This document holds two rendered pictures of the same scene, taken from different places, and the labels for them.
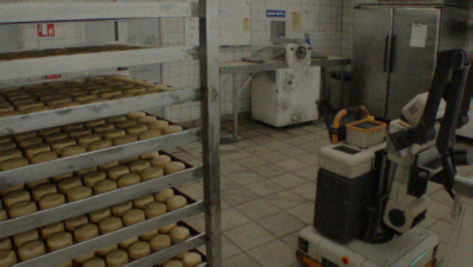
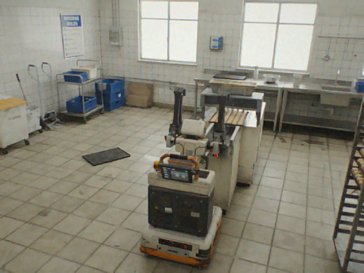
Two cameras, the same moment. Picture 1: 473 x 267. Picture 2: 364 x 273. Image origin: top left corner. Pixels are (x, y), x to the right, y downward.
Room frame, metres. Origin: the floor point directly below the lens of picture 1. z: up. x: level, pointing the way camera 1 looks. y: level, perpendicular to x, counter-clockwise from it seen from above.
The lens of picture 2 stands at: (3.53, 1.37, 2.06)
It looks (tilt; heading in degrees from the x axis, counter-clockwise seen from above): 20 degrees down; 234
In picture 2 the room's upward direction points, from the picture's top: 2 degrees clockwise
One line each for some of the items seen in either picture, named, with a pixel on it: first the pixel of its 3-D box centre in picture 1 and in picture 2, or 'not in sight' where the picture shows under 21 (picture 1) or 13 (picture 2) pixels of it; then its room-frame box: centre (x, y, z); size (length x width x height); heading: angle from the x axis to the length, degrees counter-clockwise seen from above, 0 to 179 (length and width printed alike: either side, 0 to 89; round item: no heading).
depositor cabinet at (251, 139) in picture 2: not in sight; (233, 139); (0.34, -1.83, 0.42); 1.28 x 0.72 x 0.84; 38
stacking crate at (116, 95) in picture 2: not in sight; (110, 94); (0.53, -5.69, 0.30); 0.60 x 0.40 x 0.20; 34
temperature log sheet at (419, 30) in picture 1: (418, 35); not in sight; (4.79, -2.31, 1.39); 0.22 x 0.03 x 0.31; 34
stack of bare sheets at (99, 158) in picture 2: not in sight; (106, 155); (1.75, -3.08, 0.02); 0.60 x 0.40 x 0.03; 4
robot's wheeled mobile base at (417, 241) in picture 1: (367, 247); (183, 228); (1.94, -0.78, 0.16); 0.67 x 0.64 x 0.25; 38
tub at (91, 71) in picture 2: not in sight; (84, 72); (1.22, -5.33, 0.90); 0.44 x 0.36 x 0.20; 133
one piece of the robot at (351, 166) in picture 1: (363, 180); (182, 193); (2.01, -0.73, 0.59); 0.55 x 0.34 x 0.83; 128
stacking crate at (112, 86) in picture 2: not in sight; (109, 85); (0.53, -5.69, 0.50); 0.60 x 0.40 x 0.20; 37
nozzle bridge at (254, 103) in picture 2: not in sight; (231, 106); (0.72, -1.54, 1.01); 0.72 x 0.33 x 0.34; 128
